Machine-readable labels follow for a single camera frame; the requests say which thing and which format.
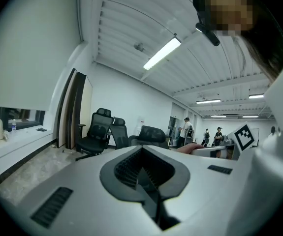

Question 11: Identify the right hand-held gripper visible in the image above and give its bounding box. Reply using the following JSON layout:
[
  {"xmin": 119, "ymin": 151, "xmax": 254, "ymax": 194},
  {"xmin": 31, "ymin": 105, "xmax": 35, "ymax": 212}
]
[{"xmin": 192, "ymin": 123, "xmax": 259, "ymax": 161}]

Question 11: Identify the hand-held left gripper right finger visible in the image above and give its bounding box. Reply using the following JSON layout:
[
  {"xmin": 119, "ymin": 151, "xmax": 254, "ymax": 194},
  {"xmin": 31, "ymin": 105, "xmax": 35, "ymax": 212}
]
[{"xmin": 141, "ymin": 145, "xmax": 244, "ymax": 236}]

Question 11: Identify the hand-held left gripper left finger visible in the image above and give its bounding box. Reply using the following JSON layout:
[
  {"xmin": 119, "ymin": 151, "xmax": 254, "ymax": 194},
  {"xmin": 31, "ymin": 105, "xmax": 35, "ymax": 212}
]
[{"xmin": 15, "ymin": 145, "xmax": 163, "ymax": 236}]

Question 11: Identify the reddish brown cloth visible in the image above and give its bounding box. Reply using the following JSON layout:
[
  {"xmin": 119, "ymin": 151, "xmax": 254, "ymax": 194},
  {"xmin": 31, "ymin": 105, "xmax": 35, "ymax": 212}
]
[{"xmin": 176, "ymin": 143, "xmax": 205, "ymax": 154}]

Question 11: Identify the black mesh office chair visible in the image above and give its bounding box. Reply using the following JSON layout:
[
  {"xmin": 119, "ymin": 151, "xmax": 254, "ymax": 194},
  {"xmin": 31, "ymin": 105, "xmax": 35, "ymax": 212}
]
[
  {"xmin": 127, "ymin": 125, "xmax": 169, "ymax": 150},
  {"xmin": 109, "ymin": 117, "xmax": 130, "ymax": 150}
]

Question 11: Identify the black mesh chair with headrest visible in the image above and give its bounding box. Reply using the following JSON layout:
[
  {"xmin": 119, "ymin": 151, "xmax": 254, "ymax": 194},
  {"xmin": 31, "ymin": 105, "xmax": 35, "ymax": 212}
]
[{"xmin": 75, "ymin": 108, "xmax": 115, "ymax": 161}]

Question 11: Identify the leaning stack of panels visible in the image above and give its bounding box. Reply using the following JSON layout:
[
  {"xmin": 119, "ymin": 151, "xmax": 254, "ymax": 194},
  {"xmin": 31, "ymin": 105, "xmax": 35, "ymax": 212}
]
[{"xmin": 54, "ymin": 68, "xmax": 94, "ymax": 149}]

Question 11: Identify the white window ledge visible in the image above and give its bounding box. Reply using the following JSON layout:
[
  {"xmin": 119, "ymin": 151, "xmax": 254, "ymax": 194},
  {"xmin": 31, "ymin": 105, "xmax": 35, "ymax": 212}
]
[{"xmin": 0, "ymin": 129, "xmax": 56, "ymax": 179}]

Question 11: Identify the person's white jacket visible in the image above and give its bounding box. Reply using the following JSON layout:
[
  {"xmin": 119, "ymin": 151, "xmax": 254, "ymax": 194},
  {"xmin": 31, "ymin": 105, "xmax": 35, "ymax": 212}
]
[{"xmin": 226, "ymin": 43, "xmax": 283, "ymax": 236}]

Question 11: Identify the white roller blind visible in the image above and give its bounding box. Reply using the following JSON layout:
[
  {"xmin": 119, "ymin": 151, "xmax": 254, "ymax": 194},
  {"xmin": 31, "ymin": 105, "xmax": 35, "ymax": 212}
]
[{"xmin": 0, "ymin": 0, "xmax": 88, "ymax": 112}]

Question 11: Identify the black head-mounted camera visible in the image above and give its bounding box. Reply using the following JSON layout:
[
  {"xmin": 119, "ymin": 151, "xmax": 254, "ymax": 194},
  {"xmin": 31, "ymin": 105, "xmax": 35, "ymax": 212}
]
[{"xmin": 192, "ymin": 0, "xmax": 221, "ymax": 47}]

